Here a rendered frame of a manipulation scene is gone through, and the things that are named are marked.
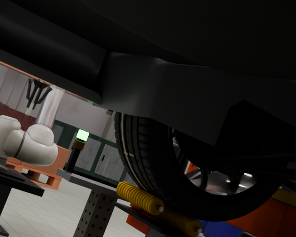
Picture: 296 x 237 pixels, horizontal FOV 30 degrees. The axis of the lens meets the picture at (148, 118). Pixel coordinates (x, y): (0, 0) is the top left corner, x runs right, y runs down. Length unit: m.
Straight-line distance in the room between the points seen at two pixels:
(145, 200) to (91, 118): 9.20
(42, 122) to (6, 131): 0.23
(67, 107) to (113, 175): 2.14
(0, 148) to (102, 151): 6.06
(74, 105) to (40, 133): 7.73
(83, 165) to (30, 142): 5.90
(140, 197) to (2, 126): 1.34
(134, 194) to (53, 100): 1.40
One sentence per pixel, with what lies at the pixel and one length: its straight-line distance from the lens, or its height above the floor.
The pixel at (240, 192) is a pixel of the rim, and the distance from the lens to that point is 1.90.
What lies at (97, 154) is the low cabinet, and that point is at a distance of 8.97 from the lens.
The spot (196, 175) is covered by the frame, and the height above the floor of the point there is 0.66.
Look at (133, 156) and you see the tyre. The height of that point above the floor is 0.63.
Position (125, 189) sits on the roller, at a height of 0.52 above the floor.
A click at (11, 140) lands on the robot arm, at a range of 3.02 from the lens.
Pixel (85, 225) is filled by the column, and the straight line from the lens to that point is 2.69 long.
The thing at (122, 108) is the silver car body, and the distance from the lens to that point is 1.52.
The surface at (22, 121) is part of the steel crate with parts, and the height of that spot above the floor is 0.53.
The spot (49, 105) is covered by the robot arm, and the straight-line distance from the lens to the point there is 3.15.
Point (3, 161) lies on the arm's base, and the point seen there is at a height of 0.36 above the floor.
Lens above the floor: 0.63
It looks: 4 degrees up
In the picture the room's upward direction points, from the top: 22 degrees clockwise
